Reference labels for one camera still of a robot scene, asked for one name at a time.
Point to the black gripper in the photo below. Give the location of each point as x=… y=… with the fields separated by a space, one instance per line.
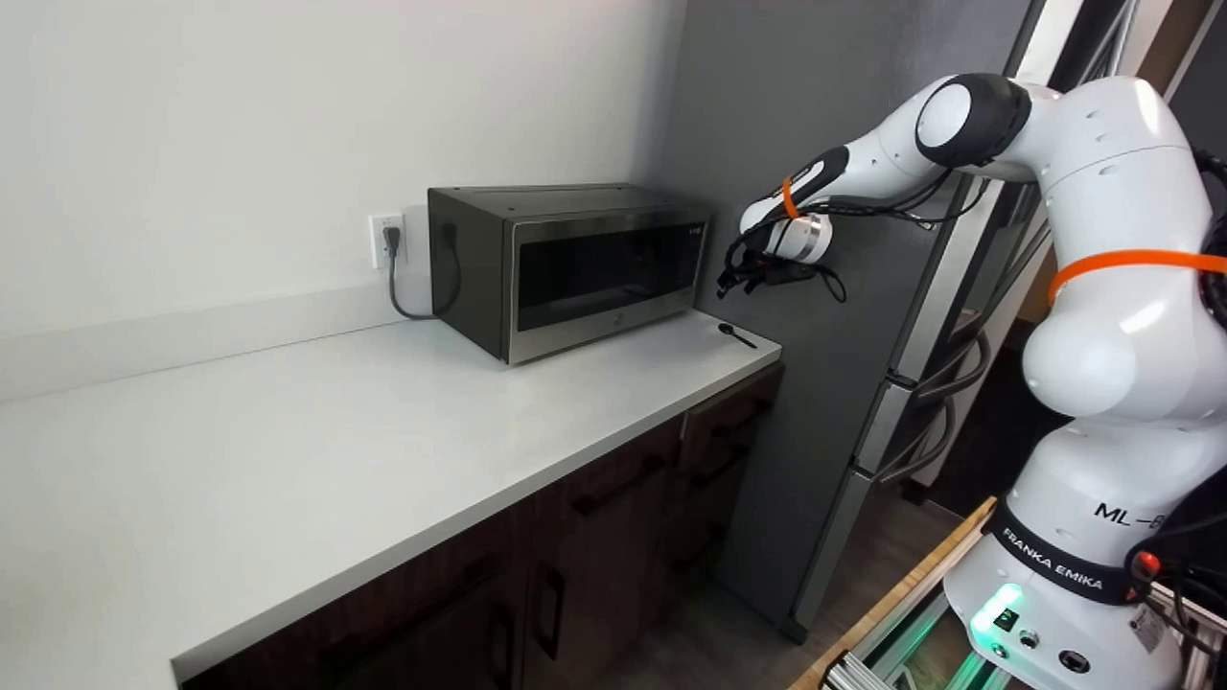
x=774 y=254

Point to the white wall outlet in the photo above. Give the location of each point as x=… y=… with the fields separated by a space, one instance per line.
x=385 y=232

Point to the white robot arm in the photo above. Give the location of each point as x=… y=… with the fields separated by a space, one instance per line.
x=1134 y=353

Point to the wooden robot cart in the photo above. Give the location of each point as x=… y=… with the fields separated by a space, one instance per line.
x=956 y=624

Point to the stainless steel refrigerator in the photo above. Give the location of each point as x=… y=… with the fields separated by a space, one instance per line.
x=902 y=296

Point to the stainless steel microwave oven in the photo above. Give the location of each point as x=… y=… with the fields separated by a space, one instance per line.
x=553 y=265

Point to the dark wood base cabinets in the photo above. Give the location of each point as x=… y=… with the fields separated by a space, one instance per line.
x=543 y=596

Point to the black pen on counter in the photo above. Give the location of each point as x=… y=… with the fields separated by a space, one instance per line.
x=728 y=332

